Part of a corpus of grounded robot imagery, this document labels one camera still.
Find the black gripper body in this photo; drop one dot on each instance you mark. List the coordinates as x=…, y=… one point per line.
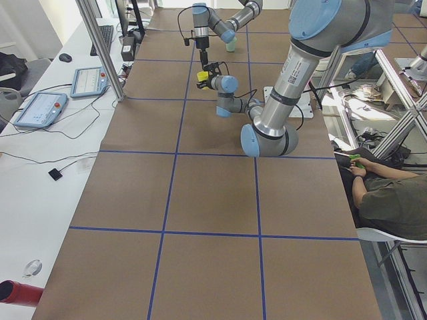
x=201, y=43
x=208, y=82

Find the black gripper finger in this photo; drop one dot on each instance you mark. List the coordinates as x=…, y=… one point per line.
x=203, y=59

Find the yellow plastic cup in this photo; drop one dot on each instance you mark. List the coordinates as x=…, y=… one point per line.
x=202, y=76

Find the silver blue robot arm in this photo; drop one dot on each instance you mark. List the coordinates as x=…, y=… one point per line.
x=223, y=20
x=316, y=29

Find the green plastic cup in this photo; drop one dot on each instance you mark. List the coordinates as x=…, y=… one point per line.
x=231, y=46

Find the black monitor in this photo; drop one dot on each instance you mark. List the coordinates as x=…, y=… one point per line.
x=123, y=9

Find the black box with label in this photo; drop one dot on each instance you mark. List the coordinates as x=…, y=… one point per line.
x=128, y=48

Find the black keyboard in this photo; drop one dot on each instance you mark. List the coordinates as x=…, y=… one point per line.
x=106, y=32

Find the far teach pendant tablet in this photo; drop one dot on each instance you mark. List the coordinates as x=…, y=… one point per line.
x=88, y=82

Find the teach pendant tablet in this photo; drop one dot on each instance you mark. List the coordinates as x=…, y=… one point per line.
x=41, y=111
x=88, y=82

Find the black computer mouse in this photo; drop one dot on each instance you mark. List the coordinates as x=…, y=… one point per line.
x=65, y=58

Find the near teach pendant tablet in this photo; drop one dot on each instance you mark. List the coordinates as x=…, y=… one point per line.
x=41, y=111

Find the small black square pad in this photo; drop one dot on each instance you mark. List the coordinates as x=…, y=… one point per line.
x=55, y=174

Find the seated person in green shirt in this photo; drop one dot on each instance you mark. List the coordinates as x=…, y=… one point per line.
x=384, y=197

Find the red cylinder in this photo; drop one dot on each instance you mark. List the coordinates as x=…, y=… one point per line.
x=16, y=293

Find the aluminium frame post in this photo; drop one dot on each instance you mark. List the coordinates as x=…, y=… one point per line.
x=90, y=22

